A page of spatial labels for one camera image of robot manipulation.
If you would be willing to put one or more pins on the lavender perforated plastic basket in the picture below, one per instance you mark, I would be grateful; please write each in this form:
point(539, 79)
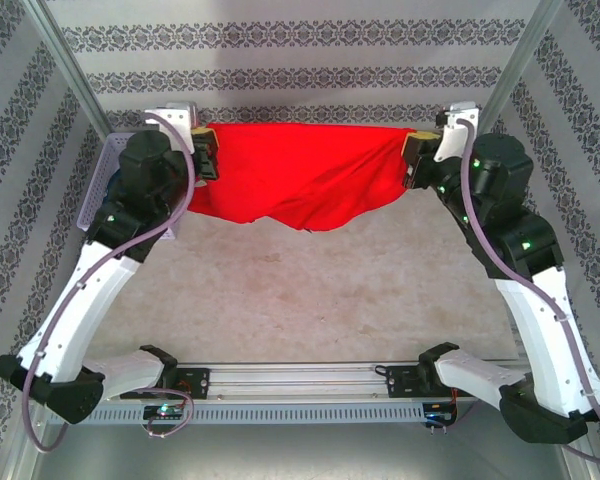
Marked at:
point(100, 175)

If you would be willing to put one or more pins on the dark blue cloth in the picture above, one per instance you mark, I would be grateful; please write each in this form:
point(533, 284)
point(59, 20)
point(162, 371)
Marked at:
point(112, 181)

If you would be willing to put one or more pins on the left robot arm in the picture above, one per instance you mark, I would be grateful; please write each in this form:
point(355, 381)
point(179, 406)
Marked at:
point(85, 300)

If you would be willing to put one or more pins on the right circuit board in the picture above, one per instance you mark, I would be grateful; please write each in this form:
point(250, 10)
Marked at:
point(437, 415)

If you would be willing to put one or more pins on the aluminium frame post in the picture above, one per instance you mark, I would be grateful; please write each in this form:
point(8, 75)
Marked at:
point(66, 65)
point(519, 65)

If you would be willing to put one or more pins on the black mounting plate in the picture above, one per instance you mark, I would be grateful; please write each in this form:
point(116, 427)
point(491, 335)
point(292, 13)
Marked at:
point(402, 382)
point(197, 382)

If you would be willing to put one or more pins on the left circuit board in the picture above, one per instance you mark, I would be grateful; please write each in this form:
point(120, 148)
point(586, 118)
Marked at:
point(165, 411)

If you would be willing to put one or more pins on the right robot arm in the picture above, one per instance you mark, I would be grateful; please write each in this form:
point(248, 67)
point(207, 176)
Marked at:
point(535, 325)

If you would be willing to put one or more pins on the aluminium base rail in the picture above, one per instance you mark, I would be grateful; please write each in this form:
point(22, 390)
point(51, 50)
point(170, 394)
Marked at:
point(300, 380)

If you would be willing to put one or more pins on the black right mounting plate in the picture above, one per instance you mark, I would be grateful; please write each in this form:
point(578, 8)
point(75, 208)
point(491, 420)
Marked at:
point(402, 382)

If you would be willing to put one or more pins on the circuit board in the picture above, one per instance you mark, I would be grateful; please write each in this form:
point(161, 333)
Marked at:
point(437, 415)
point(165, 411)

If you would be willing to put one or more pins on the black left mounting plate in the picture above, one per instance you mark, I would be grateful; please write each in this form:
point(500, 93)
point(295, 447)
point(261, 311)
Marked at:
point(197, 382)

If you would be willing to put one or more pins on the red t-shirt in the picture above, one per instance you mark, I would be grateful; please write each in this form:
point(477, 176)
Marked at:
point(305, 165)

